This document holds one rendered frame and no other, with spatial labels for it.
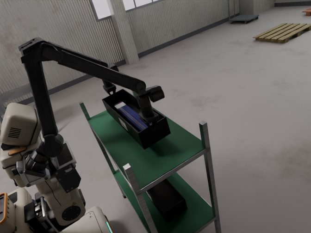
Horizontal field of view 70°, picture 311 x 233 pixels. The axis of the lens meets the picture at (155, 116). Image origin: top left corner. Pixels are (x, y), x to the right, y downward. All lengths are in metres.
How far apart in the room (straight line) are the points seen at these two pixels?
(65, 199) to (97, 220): 0.61
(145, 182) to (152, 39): 5.64
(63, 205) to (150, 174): 0.56
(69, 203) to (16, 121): 0.56
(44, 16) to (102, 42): 1.33
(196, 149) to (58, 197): 0.78
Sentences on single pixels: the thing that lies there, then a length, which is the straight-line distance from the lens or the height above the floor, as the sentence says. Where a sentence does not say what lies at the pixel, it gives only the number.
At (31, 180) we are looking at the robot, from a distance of 1.12.
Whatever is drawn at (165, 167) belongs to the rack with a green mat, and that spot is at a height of 0.95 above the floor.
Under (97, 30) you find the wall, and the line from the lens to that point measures 5.84.
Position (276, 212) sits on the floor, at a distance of 2.11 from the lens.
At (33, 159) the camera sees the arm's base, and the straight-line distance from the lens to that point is 1.06.
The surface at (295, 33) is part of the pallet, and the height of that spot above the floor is 0.08.
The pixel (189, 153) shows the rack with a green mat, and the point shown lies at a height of 0.95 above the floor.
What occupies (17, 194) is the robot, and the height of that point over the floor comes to 0.81.
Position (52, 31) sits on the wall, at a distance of 5.64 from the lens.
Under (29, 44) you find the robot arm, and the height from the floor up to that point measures 1.60.
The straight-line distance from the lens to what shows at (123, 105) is 1.54.
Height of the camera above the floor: 1.73
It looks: 31 degrees down
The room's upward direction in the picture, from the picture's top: 16 degrees counter-clockwise
